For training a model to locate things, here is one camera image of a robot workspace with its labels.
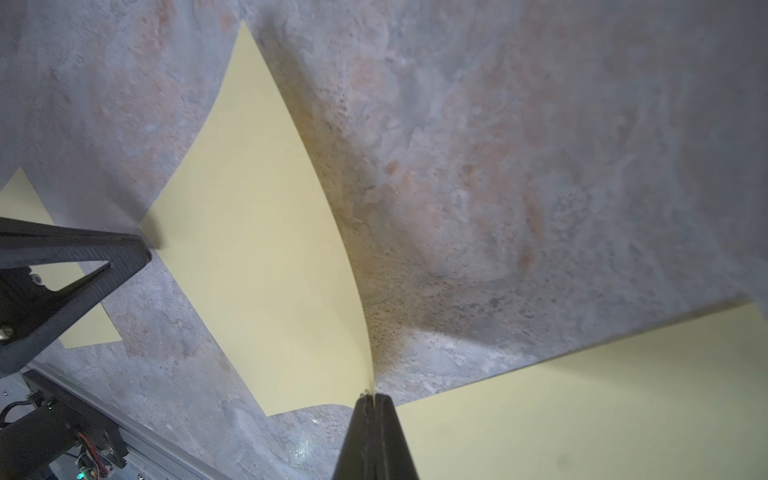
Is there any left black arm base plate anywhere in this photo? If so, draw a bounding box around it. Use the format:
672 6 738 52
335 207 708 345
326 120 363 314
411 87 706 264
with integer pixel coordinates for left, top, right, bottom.
1 370 128 479

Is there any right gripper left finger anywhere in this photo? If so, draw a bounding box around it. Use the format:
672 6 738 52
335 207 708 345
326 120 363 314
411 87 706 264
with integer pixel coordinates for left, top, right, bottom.
332 394 375 480

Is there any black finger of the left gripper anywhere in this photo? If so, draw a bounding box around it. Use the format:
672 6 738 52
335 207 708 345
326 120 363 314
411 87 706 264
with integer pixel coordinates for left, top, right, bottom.
1 217 152 377

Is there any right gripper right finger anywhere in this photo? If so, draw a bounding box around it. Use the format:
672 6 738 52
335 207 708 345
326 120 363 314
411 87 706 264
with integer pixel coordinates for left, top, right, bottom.
374 394 419 480

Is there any aluminium mounting rail frame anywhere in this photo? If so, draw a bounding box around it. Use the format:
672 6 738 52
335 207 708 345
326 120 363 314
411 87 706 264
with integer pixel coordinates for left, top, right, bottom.
29 360 228 479

